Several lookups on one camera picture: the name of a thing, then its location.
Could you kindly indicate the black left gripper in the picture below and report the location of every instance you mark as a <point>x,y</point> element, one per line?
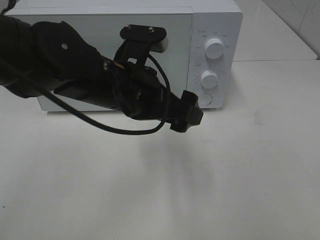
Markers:
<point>137,92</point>

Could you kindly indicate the round white door button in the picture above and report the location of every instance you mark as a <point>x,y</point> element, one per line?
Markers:
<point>205,99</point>

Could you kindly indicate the white microwave door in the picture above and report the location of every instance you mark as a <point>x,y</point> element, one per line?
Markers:
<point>95,61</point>

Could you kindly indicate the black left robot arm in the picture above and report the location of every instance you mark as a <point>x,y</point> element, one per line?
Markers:
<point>52,60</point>

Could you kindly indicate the white microwave oven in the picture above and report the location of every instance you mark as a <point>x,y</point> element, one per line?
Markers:
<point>215,22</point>

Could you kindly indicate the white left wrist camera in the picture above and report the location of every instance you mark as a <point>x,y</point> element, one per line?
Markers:
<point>161,46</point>

